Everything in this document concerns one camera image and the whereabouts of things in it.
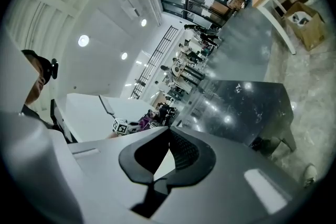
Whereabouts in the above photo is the cardboard box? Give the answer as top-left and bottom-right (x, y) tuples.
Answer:
(284, 1), (327, 52)

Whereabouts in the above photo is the person's shoe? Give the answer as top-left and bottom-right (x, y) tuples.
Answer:
(300, 164), (318, 188)

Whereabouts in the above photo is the purple cloth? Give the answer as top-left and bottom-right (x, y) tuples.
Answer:
(138, 114), (158, 129)

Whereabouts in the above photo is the wooden table with black legs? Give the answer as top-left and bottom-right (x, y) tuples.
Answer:
(172, 62), (206, 87)

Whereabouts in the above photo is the black metal railing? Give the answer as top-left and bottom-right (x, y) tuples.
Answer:
(131, 25), (179, 100)

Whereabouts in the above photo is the black chest-mounted device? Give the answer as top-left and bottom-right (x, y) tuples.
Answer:
(49, 98), (78, 144)

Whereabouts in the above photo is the black head-mounted camera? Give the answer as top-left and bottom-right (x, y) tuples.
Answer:
(50, 58), (59, 80)

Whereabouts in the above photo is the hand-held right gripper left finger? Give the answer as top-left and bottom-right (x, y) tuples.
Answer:
(68, 126), (170, 210)

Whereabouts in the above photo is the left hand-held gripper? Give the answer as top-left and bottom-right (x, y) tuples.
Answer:
(112, 117), (143, 137)

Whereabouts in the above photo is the white ceiling air conditioner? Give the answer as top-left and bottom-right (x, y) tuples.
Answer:
(121, 0), (144, 19)

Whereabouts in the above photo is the thin black-framed panel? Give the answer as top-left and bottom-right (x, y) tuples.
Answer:
(98, 94), (116, 115)

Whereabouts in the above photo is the person's head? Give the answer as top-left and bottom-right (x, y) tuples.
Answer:
(21, 49), (53, 105)

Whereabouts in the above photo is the black marble counter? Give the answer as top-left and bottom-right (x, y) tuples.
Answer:
(172, 80), (297, 158)

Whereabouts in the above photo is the person's torso in black shirt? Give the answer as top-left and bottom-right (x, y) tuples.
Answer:
(20, 104), (56, 131)

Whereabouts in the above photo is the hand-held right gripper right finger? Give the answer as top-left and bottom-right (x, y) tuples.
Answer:
(152, 126), (300, 224)

